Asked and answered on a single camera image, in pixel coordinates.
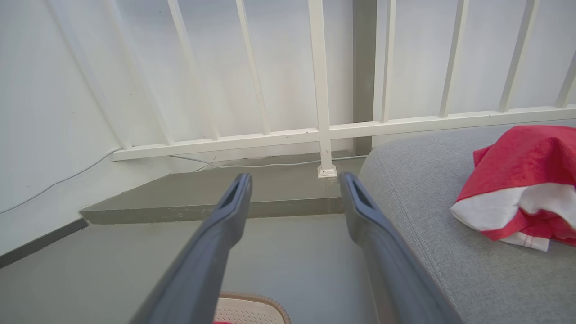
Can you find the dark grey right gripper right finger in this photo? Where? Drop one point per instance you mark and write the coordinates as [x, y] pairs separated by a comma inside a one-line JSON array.
[[387, 265]]

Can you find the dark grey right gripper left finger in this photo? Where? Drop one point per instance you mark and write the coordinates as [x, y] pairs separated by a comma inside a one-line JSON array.
[[207, 261]]

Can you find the red garment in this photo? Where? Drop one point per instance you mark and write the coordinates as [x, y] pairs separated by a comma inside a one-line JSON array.
[[526, 157]]

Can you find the grey fabric sofa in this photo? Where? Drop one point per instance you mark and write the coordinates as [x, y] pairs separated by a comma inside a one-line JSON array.
[[450, 270]]

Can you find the white perforated laundry basket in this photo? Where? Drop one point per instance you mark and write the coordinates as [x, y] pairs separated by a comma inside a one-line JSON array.
[[252, 310]]

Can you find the white railing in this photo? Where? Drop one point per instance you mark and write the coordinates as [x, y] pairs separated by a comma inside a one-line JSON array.
[[270, 137]]

